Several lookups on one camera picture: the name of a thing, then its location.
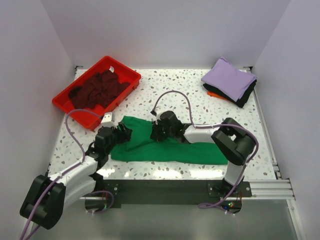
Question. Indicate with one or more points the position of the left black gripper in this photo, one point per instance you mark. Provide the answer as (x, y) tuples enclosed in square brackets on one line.
[(124, 134)]

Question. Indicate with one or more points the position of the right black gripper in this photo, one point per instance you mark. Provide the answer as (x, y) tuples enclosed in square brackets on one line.
[(155, 134)]

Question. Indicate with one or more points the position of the green t shirt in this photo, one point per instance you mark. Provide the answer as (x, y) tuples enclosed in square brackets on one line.
[(141, 148)]

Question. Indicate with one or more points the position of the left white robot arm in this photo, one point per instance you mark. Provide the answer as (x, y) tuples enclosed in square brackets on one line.
[(49, 196)]

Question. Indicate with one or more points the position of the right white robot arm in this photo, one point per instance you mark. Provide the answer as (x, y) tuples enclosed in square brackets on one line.
[(237, 144)]

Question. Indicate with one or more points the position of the dark red t shirt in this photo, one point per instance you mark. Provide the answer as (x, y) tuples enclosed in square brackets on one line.
[(100, 89)]

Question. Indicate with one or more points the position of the red plastic bin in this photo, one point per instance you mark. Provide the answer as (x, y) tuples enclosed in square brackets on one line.
[(124, 73)]

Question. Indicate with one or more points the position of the folded orange t shirt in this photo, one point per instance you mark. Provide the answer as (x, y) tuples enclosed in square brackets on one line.
[(212, 94)]

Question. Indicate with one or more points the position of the folded black t shirt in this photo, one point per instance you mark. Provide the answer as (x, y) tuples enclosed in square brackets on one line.
[(241, 101)]

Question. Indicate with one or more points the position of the folded lilac t shirt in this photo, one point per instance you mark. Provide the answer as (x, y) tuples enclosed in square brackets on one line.
[(228, 79)]

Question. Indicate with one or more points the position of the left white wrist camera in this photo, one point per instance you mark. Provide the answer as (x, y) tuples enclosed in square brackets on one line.
[(108, 120)]

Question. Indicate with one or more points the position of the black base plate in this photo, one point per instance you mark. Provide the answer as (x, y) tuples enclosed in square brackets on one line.
[(203, 193)]

